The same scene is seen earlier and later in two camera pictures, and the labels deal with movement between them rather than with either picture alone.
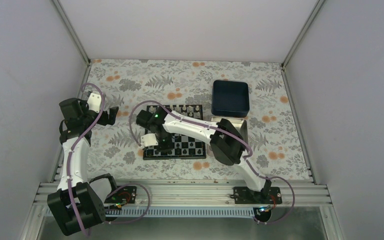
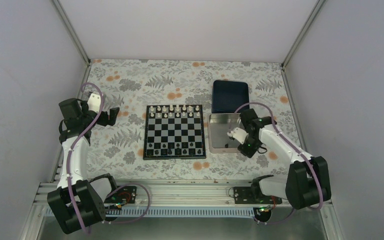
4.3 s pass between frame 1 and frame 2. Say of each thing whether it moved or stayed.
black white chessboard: stayed
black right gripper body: moved
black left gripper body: stayed
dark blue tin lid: stayed
